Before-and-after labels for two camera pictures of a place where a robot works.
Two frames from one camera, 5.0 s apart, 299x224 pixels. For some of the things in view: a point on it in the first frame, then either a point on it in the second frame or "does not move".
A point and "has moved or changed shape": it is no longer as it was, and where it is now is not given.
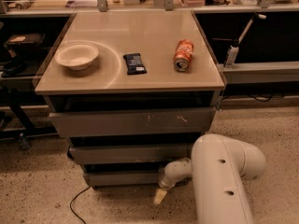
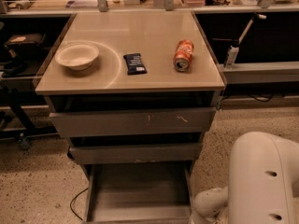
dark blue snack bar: (135, 64) does not move
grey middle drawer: (130, 153) does not move
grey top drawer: (133, 121) does not move
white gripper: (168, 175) to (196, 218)
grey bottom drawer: (122, 178) has moved or changed shape
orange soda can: (183, 54) does not move
